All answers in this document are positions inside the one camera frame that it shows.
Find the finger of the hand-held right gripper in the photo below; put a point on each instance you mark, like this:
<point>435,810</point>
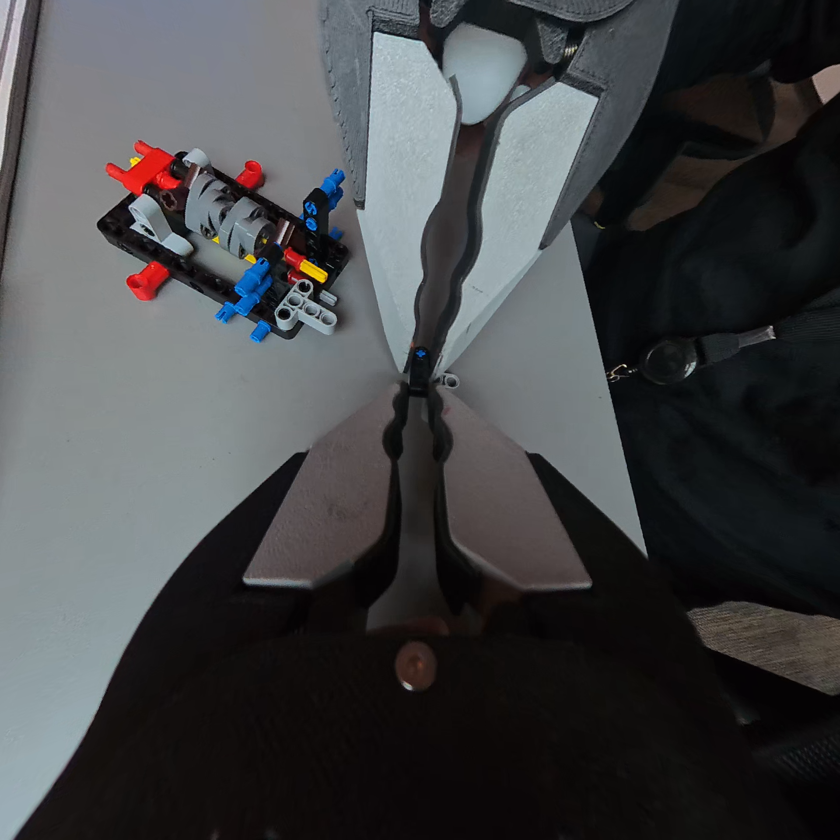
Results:
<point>531,170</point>
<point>400,164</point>

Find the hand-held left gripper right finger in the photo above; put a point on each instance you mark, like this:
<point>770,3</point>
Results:
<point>512,518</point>

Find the lego instruction booklet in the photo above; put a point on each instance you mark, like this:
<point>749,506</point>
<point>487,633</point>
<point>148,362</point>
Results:
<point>10,65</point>

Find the black three-hole lego beam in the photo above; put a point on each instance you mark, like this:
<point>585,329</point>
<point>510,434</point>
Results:
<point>418,377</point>

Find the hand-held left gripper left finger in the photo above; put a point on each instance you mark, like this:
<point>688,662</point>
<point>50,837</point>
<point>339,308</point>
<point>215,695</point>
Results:
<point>328,512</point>

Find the lego chassis assembly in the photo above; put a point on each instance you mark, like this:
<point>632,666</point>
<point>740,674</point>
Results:
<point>216,223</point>

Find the grey T-shaped lego connector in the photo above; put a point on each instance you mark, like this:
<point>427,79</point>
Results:
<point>449,379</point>

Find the grey fabric chair seat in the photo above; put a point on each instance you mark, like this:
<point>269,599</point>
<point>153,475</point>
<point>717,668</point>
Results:
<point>774,643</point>

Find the black badge reel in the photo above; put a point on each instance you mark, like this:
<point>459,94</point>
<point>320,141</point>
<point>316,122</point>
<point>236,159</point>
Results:
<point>669,361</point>

